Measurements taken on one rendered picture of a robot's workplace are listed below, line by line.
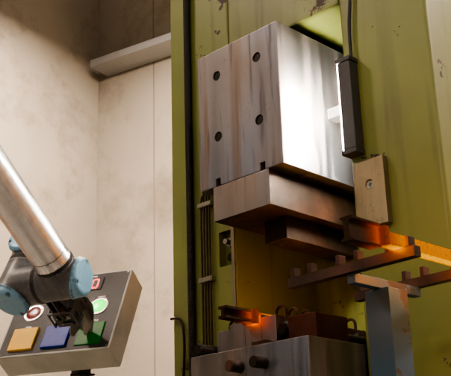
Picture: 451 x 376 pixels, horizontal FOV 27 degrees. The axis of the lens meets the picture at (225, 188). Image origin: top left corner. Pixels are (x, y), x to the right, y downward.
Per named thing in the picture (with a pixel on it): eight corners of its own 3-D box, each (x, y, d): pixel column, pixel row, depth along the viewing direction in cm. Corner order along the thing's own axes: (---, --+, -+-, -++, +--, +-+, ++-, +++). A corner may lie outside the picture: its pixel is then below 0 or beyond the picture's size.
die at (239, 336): (277, 346, 220) (275, 310, 223) (217, 357, 233) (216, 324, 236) (382, 362, 249) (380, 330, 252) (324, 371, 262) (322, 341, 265)
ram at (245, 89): (310, 153, 226) (300, 7, 240) (199, 192, 252) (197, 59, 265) (409, 189, 255) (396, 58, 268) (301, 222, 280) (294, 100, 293)
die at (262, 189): (270, 204, 232) (268, 168, 235) (213, 221, 245) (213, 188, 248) (372, 234, 260) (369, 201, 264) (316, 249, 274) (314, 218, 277)
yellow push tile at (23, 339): (30, 348, 248) (38, 326, 254) (6, 350, 251) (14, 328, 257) (33, 352, 250) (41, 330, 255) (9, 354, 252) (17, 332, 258)
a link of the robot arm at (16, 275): (22, 289, 208) (40, 248, 217) (-20, 295, 212) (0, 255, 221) (43, 316, 213) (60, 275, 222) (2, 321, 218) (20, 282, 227)
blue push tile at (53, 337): (64, 345, 245) (71, 322, 251) (38, 347, 248) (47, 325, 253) (67, 349, 246) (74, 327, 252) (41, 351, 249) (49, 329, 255)
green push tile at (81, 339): (99, 342, 242) (105, 320, 248) (73, 345, 245) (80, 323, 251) (101, 346, 244) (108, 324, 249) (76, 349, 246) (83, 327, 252)
